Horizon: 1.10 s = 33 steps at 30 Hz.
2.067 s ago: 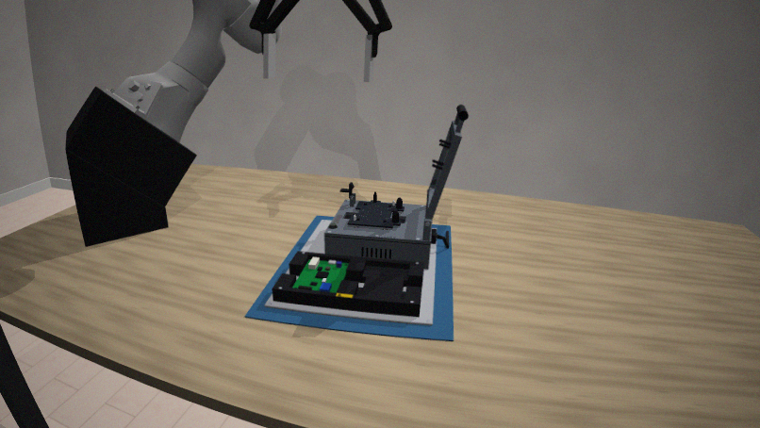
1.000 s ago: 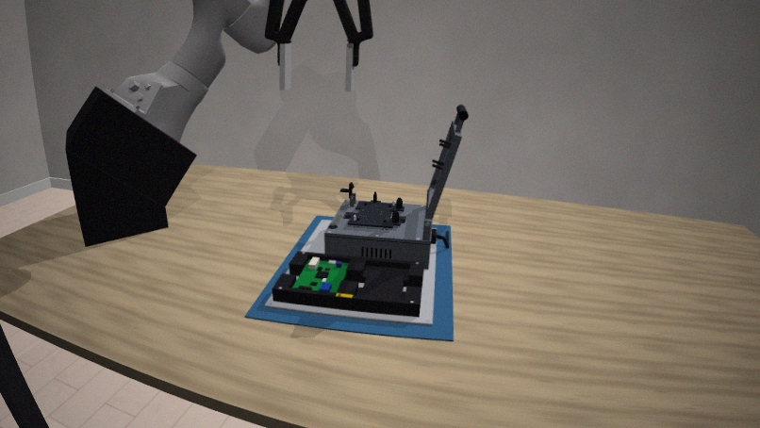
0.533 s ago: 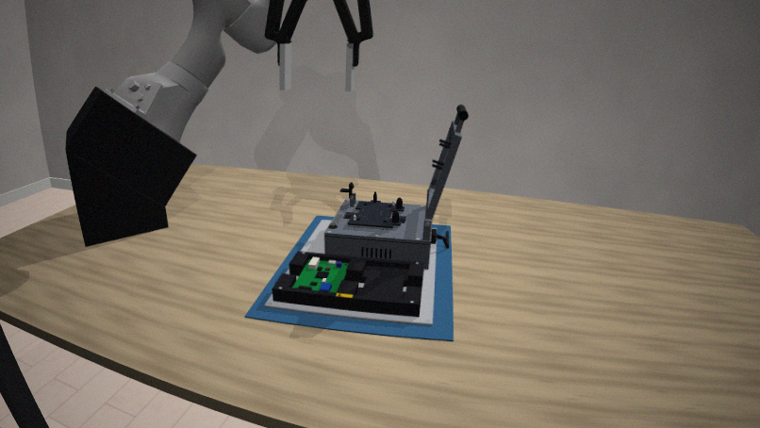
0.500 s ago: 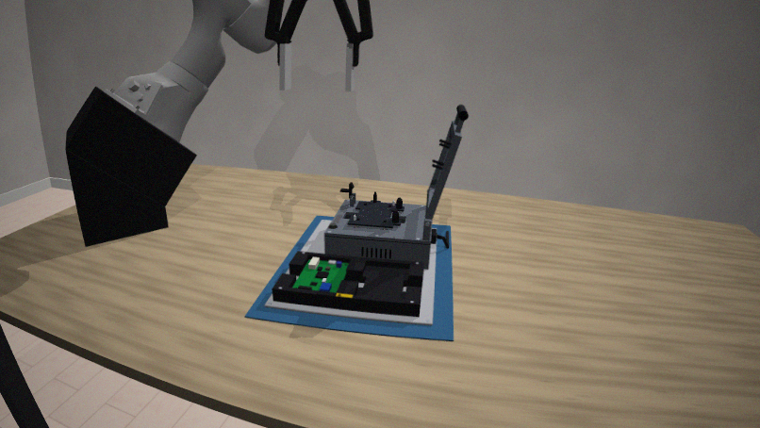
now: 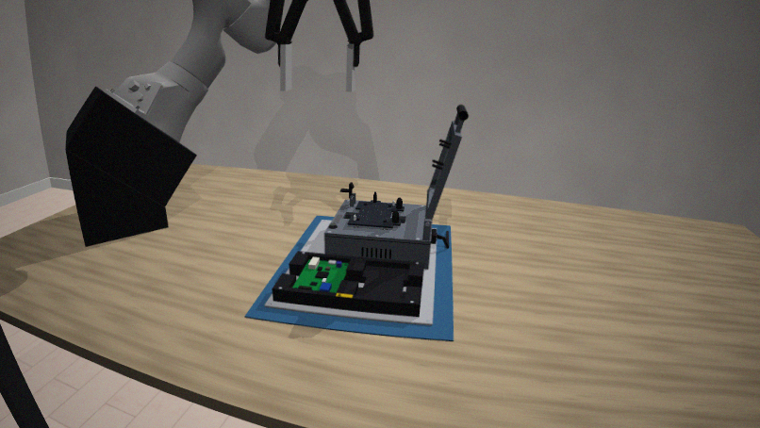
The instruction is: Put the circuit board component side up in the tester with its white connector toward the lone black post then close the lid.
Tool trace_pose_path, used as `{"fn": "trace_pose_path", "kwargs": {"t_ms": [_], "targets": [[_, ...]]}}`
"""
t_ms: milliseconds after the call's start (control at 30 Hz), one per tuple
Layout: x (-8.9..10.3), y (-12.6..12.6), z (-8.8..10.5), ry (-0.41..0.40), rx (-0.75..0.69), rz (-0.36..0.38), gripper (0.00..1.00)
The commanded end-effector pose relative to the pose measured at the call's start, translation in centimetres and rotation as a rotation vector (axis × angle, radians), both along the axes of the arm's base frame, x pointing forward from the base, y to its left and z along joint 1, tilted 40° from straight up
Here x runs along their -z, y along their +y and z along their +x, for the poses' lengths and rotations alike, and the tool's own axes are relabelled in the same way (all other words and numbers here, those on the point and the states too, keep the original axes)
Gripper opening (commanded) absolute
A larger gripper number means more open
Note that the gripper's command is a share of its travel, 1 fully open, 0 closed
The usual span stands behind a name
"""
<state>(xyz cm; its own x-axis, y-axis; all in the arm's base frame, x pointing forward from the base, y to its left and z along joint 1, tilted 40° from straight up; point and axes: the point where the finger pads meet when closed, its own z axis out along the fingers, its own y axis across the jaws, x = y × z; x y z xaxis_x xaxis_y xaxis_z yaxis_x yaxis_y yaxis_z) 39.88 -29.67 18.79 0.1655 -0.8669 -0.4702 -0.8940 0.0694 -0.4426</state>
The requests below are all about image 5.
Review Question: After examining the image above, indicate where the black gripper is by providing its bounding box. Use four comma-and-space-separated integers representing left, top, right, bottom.
265, 0, 373, 92

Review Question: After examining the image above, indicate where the green circuit board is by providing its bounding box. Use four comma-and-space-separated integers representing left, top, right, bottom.
293, 257, 349, 293

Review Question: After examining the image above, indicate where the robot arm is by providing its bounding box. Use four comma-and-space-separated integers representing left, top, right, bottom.
103, 0, 276, 142

